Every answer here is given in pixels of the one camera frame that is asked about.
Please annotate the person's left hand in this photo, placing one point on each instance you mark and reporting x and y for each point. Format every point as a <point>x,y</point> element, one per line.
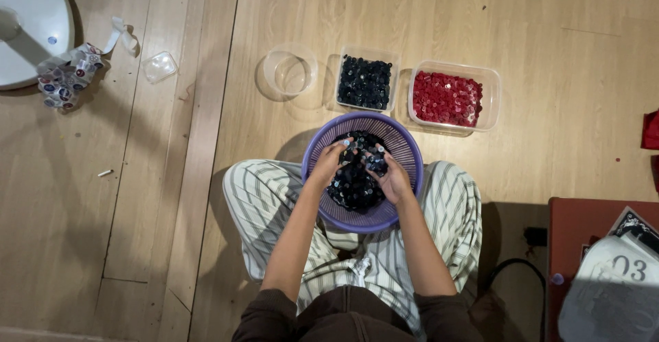
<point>327,167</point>

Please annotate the clear tub of dark buttons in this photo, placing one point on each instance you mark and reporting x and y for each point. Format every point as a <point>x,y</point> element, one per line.
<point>365,82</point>

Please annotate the white round fan base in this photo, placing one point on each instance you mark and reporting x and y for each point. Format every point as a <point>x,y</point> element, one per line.
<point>31,28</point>

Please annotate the clear plastic lid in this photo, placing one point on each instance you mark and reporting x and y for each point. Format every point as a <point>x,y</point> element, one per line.
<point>159,67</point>

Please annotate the purple plastic basket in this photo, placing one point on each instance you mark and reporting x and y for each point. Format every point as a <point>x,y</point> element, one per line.
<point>399,141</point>

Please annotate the person's striped trousers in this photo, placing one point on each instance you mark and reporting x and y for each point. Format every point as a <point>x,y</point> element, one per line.
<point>262,203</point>

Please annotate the heap of dark buttons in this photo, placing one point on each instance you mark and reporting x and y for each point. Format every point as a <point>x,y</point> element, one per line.
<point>355,185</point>

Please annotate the white printed bag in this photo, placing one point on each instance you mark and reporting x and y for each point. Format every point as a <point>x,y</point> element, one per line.
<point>610,290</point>

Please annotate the clear tub of red buttons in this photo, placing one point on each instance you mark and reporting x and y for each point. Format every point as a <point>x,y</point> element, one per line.
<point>447,98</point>

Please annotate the small white stick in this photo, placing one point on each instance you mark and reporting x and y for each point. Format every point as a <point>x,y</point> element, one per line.
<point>105,173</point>

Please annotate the strip of printed stickers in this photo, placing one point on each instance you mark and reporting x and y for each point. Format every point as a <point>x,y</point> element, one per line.
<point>69,74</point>

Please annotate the person's right hand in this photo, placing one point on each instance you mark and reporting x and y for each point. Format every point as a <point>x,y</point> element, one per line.
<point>394,180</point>

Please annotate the person's left fingers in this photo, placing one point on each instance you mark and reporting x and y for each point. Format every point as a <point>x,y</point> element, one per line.
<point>344,146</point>

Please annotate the red-brown low table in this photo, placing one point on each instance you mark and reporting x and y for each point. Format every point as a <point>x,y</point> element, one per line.
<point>571,239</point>

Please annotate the red cloth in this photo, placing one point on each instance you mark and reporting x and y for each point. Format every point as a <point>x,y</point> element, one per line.
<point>651,131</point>

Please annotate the clear round plastic container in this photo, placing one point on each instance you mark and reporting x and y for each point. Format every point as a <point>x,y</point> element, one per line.
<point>290,69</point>

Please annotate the person's brown sweater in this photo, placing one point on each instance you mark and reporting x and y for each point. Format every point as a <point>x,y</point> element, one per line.
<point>350,316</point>

